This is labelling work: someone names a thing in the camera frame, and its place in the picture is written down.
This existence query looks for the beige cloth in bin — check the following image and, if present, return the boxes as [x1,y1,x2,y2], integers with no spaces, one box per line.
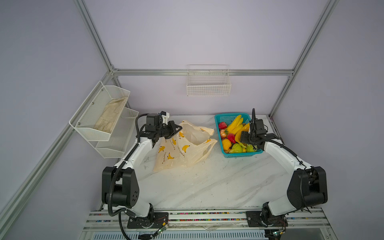
[94,97,128,134]

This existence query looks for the white mesh lower shelf bin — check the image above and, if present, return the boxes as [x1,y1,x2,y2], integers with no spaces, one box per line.
[91,108,139,159]

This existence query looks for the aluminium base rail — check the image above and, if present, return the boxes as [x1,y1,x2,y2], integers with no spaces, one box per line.
[80,208,337,240]

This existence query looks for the green fake pear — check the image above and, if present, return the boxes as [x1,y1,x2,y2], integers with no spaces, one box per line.
[229,144,244,154]

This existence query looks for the red fake strawberry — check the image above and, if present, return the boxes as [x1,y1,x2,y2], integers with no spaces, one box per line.
[218,122,228,130]

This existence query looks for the large yellow fake banana bunch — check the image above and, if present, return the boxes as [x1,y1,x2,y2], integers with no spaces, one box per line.
[236,123,250,148]

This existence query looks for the white mesh upper shelf bin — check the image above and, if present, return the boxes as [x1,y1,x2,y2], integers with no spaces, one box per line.
[69,82,130,142]

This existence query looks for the teal plastic fruit basket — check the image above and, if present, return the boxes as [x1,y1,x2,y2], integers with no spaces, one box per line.
[215,113,263,158]

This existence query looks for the white mesh shelf bin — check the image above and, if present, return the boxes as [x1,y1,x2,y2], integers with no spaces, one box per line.
[69,82,130,142]
[91,108,139,159]

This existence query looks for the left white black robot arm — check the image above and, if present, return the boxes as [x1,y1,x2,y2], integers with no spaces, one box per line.
[102,111,182,228]

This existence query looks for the red yellow fake apple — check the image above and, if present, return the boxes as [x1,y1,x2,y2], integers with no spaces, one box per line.
[220,129,228,139]

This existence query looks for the cream banana print plastic bag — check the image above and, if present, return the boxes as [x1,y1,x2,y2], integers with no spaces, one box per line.
[154,120,218,173]

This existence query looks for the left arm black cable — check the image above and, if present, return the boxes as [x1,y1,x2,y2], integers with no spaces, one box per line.
[107,113,149,240]

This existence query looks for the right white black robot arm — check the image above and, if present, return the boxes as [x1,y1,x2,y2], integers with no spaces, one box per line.
[241,116,328,227]

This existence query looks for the small yellow fake banana bunch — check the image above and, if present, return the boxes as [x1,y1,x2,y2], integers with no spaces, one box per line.
[226,115,244,134]

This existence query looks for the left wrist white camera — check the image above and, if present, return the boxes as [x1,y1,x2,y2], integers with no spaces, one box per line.
[160,111,170,125]

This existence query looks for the white wire wall basket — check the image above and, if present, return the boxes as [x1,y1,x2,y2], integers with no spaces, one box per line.
[187,65,232,97]

